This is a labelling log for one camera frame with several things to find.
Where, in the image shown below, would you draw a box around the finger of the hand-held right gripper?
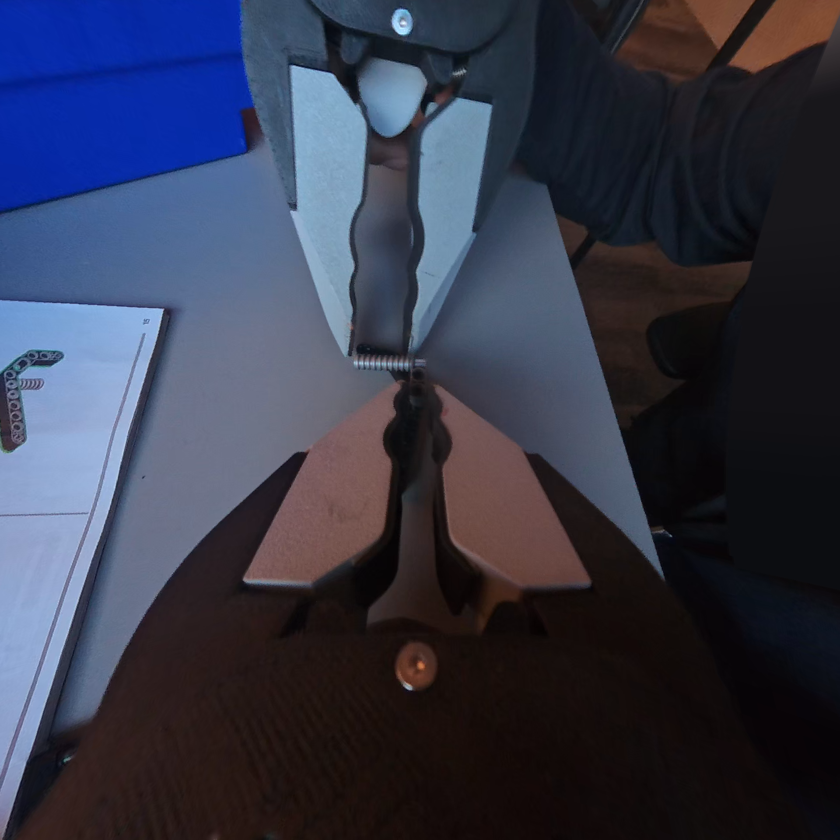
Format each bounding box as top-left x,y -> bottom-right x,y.
289,64 -> 375,357
402,98 -> 494,355

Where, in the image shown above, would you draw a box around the person's right forearm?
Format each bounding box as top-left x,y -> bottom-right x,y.
515,41 -> 828,266

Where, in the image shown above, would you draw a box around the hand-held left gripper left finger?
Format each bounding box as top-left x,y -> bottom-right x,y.
241,384 -> 403,618

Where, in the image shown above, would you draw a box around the grey lego spring piece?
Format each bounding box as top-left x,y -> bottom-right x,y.
352,354 -> 428,374

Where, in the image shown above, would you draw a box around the lego instruction booklet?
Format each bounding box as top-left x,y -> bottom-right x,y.
0,300 -> 172,818

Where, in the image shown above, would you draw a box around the blue box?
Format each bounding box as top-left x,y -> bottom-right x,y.
0,0 -> 256,214

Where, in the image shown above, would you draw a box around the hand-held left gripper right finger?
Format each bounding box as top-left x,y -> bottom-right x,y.
430,385 -> 593,629

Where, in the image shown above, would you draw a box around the person's legs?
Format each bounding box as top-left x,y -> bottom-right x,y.
620,394 -> 840,840

